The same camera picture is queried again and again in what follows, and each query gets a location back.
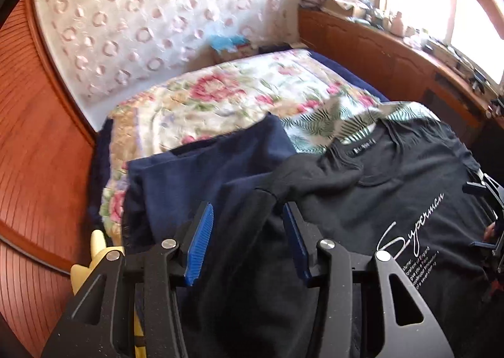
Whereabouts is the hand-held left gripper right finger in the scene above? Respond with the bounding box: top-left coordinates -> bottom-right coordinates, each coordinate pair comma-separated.
283,201 -> 455,358

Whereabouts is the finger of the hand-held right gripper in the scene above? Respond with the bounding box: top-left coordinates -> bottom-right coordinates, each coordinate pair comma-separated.
468,239 -> 504,261
462,173 -> 504,217

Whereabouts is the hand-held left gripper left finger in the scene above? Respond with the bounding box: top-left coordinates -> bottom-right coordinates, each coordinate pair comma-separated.
41,201 -> 215,358

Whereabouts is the black printed t-shirt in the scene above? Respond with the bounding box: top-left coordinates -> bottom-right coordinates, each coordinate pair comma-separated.
177,116 -> 502,358

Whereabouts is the navy blue garment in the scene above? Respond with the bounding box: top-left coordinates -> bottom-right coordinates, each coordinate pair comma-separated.
124,116 -> 298,260

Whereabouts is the yellow plush toy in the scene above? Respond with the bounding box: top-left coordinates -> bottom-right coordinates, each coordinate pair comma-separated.
70,230 -> 144,358

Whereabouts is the palm leaf print cloth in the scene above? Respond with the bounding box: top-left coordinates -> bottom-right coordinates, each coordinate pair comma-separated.
283,100 -> 442,154

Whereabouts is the floral blanket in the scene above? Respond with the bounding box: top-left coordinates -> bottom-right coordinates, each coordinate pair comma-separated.
98,49 -> 390,248

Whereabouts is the assorted shelf clutter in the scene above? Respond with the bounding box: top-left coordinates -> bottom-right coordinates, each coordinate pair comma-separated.
303,0 -> 504,107

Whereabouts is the wooden slatted wardrobe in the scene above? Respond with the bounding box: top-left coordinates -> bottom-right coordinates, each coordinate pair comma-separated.
0,0 -> 97,355

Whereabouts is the pink bottle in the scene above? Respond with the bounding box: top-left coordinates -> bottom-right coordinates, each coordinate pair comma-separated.
390,11 -> 407,36

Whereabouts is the wooden cabinet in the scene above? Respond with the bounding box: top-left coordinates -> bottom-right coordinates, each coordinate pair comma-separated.
297,7 -> 504,134

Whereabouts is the light blue cloth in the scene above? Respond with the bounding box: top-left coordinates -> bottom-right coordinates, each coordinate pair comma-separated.
209,33 -> 250,51

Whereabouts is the white patterned curtain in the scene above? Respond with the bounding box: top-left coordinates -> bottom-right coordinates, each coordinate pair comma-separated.
33,0 -> 304,114

